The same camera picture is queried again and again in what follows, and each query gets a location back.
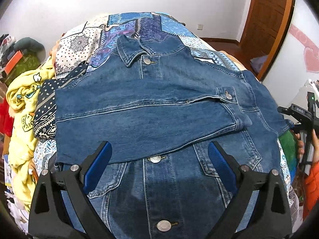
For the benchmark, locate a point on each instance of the peach cloth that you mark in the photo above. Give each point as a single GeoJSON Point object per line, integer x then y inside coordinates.
{"type": "Point", "coordinates": [52, 51]}

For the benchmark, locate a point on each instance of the person's right hand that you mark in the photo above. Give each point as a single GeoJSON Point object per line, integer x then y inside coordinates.
{"type": "Point", "coordinates": [300, 149]}

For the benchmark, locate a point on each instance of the red cloth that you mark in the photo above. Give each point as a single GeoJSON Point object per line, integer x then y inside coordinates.
{"type": "Point", "coordinates": [5, 119]}

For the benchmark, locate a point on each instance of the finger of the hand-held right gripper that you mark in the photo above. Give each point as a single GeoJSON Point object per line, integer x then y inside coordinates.
{"type": "Point", "coordinates": [294, 113]}

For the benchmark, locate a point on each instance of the pink heart wall decoration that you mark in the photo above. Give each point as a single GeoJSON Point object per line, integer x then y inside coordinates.
{"type": "Point", "coordinates": [309, 52]}

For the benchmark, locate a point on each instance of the patchwork printed blanket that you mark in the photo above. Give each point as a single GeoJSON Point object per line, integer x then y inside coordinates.
{"type": "Point", "coordinates": [79, 42]}

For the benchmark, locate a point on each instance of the white object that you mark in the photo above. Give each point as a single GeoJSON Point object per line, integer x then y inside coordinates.
{"type": "Point", "coordinates": [310, 86]}

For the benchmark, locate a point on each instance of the pile of mixed clothes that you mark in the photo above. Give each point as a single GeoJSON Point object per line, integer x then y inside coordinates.
{"type": "Point", "coordinates": [6, 49]}

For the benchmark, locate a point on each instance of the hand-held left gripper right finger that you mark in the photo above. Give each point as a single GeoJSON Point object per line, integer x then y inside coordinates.
{"type": "Point", "coordinates": [219, 164]}

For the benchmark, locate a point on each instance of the green patterned cloth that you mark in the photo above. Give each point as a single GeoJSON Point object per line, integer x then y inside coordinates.
{"type": "Point", "coordinates": [27, 66]}

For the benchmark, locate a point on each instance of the brown wooden door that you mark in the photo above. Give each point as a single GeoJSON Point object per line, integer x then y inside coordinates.
{"type": "Point", "coordinates": [269, 17]}

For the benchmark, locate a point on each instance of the orange box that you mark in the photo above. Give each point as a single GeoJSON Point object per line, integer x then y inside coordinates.
{"type": "Point", "coordinates": [13, 61]}

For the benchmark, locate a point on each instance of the light blue cloth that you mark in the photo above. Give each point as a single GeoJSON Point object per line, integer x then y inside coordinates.
{"type": "Point", "coordinates": [259, 63]}

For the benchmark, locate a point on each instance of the yellow cartoon printed cloth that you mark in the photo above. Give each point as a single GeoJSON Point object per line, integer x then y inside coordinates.
{"type": "Point", "coordinates": [22, 139]}

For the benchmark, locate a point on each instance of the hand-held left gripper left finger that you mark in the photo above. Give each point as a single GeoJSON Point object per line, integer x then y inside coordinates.
{"type": "Point", "coordinates": [99, 164]}

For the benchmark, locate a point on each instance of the blue denim jacket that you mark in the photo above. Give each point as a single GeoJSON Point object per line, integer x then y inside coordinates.
{"type": "Point", "coordinates": [162, 109]}

